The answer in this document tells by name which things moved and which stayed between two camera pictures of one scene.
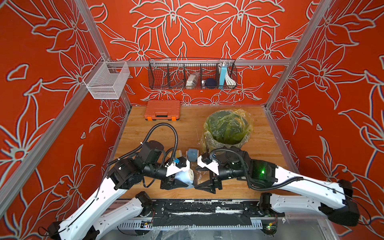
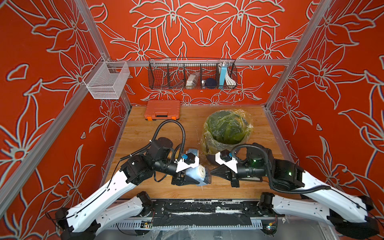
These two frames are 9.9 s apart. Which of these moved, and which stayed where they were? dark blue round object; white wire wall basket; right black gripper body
Moved: right black gripper body
Stayed: white wire wall basket; dark blue round object
